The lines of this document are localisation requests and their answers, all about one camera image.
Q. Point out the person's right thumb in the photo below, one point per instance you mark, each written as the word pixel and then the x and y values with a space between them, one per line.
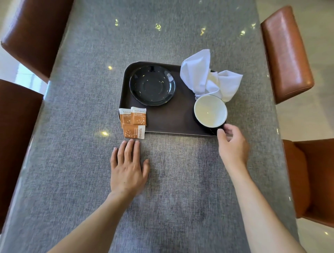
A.
pixel 221 138

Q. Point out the black saucer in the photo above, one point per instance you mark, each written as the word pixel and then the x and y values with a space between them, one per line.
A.
pixel 152 85

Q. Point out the person's right forearm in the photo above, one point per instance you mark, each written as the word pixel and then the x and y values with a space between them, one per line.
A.
pixel 258 211

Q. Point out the person's left little finger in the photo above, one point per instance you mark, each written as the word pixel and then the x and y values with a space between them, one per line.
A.
pixel 113 157

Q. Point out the person's left forearm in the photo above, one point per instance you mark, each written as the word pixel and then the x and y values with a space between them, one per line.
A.
pixel 96 224

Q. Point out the brown leather chair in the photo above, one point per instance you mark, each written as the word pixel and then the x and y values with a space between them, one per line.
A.
pixel 18 146
pixel 313 179
pixel 285 54
pixel 36 34

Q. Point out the person's right hand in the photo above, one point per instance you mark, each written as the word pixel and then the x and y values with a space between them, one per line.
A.
pixel 234 150

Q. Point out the person's left middle finger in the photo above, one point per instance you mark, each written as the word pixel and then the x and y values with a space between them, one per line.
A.
pixel 129 151

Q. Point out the orange and white sugar packet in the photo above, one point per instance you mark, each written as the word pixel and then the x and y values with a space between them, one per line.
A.
pixel 124 117
pixel 138 116
pixel 133 131

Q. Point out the person's left thumb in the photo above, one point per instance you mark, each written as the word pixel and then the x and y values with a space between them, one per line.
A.
pixel 146 167

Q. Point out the person's left hand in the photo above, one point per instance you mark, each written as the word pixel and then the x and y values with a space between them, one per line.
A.
pixel 126 174

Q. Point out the dark brown serving tray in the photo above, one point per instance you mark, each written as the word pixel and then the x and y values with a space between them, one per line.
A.
pixel 180 117

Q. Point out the white cloth napkin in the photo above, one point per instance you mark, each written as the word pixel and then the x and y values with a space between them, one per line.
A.
pixel 198 70

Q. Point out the black cup with white inside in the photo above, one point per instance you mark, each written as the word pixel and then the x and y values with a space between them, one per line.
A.
pixel 210 110

